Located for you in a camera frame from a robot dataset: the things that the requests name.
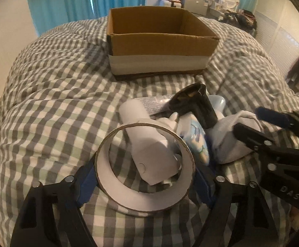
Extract white printed cream tube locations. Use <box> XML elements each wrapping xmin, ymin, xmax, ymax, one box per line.
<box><xmin>139</xmin><ymin>95</ymin><xmax>173</xmax><ymax>116</ymax></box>

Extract grey white sock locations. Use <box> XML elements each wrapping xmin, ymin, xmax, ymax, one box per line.
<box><xmin>206</xmin><ymin>110</ymin><xmax>263</xmax><ymax>164</ymax></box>

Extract light blue earbuds case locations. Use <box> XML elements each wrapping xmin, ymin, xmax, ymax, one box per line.
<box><xmin>208</xmin><ymin>95</ymin><xmax>226</xmax><ymax>115</ymax></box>

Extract white louvered wardrobe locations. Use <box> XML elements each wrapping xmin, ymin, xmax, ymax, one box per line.
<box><xmin>254</xmin><ymin>0</ymin><xmax>299</xmax><ymax>76</ymax></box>

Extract silver mini fridge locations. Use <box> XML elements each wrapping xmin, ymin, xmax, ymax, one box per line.
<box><xmin>183</xmin><ymin>0</ymin><xmax>209</xmax><ymax>16</ymax></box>

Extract blue floral tissue pack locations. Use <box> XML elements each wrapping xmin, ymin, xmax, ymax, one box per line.
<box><xmin>177</xmin><ymin>113</ymin><xmax>210</xmax><ymax>166</ymax></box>

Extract white hair dryer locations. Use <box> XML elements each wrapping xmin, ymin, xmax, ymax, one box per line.
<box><xmin>119</xmin><ymin>99</ymin><xmax>180</xmax><ymax>186</ymax></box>

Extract grey white checkered duvet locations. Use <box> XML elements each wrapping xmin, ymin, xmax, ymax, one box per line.
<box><xmin>0</xmin><ymin>17</ymin><xmax>299</xmax><ymax>246</ymax></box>

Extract black bags pile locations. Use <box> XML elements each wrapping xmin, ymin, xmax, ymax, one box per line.
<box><xmin>220</xmin><ymin>10</ymin><xmax>257</xmax><ymax>32</ymax></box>

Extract white tape roll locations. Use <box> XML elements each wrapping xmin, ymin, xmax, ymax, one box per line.
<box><xmin>95</xmin><ymin>119</ymin><xmax>195</xmax><ymax>212</ymax></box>

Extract open cardboard box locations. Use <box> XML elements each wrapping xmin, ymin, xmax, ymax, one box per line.
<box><xmin>107</xmin><ymin>6</ymin><xmax>220</xmax><ymax>80</ymax></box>

